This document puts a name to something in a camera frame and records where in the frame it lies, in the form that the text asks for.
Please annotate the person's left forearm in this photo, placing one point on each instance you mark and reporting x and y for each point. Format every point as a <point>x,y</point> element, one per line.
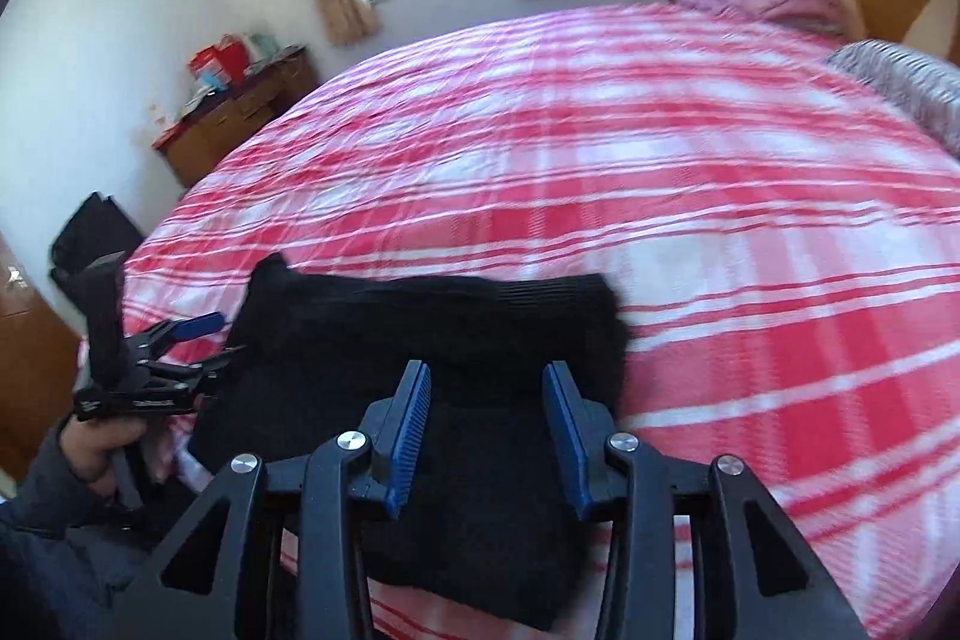
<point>45,550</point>

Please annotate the black bag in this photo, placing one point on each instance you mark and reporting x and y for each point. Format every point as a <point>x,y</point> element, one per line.
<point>82,227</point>

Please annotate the red gift bag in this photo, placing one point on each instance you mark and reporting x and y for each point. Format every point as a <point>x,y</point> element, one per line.
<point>221,59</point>

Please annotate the white and teal bag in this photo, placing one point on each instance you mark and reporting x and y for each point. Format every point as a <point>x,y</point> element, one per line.
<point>260,48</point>

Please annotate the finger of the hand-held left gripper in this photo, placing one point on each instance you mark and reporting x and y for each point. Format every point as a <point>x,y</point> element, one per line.
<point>221,364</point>
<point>196,326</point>

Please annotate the black pants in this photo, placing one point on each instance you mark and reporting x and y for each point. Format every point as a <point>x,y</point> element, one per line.
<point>480,325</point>

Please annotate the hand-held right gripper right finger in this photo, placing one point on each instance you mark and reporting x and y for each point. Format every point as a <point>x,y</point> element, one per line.
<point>566,437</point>

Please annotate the wooden desk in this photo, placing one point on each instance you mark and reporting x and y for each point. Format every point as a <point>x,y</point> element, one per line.
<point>217,138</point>

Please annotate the wooden door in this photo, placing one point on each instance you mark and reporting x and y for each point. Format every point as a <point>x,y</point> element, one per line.
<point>30,370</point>

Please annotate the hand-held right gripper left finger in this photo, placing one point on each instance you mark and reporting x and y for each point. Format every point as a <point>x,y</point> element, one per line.
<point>409,437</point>

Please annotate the person's left hand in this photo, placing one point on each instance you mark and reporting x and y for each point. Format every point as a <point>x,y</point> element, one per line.
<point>94,449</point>

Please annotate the red plaid blanket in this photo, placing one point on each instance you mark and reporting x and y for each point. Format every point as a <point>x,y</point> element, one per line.
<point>675,197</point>

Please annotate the striped pillow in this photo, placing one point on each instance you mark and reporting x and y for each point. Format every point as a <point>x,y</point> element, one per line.
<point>907,78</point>

